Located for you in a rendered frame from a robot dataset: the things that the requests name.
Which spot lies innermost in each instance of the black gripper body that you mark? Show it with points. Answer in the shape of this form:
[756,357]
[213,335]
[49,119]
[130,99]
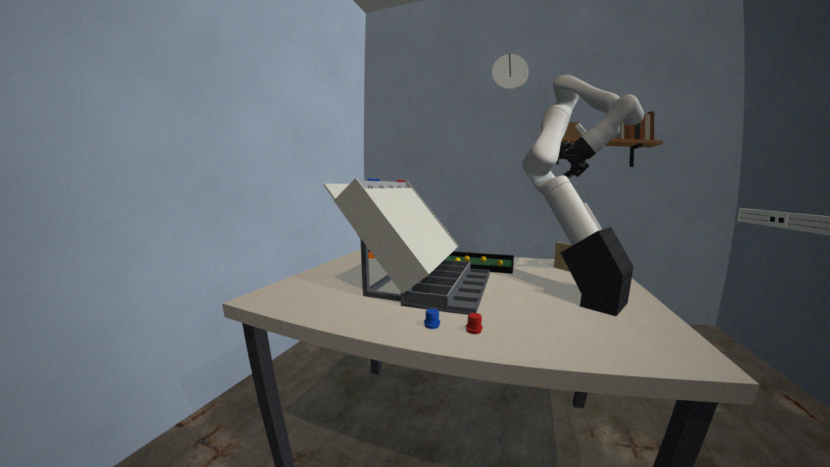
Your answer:
[582,149]

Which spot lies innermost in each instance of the red plug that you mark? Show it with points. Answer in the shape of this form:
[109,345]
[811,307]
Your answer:
[474,323]

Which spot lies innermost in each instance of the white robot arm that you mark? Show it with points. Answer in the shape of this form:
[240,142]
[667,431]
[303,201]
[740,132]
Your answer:
[574,216]

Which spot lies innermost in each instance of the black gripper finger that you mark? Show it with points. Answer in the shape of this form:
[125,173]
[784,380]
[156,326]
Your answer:
[576,169]
[562,154]

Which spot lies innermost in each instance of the open wooden crate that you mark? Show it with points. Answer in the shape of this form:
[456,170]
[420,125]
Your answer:
[559,262]

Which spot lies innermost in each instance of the blue plastic cap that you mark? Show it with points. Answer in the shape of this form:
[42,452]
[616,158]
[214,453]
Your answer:
[432,319]

